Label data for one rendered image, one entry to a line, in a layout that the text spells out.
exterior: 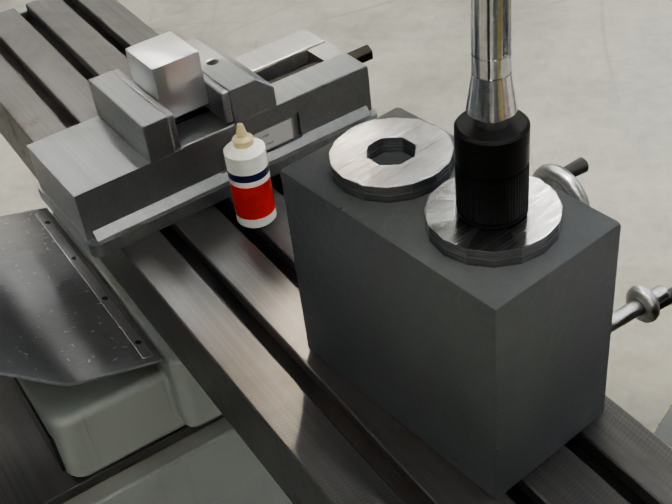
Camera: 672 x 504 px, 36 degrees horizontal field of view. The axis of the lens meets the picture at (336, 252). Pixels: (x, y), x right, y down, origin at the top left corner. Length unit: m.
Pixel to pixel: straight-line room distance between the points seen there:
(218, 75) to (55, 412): 0.37
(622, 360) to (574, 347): 1.46
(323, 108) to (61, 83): 0.38
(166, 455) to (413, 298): 0.50
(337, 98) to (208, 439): 0.39
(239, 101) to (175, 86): 0.06
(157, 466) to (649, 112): 2.08
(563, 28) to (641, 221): 0.98
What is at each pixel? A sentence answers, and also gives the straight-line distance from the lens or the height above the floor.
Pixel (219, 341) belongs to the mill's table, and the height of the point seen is 0.93.
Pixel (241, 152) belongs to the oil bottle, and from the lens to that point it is 0.98.
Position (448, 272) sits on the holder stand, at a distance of 0.66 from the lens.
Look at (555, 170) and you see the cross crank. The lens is 1.50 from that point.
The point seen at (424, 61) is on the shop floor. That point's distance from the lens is 3.19.
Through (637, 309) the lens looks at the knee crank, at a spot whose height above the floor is 0.52.
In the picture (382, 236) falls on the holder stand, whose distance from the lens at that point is 0.69.
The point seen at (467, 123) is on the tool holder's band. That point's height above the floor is 1.20.
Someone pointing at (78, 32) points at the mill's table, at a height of 0.93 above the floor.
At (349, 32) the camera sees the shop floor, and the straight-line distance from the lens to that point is 3.39.
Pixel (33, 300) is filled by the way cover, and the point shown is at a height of 0.88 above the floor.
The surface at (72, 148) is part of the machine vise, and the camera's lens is 1.08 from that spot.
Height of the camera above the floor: 1.55
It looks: 39 degrees down
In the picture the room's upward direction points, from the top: 7 degrees counter-clockwise
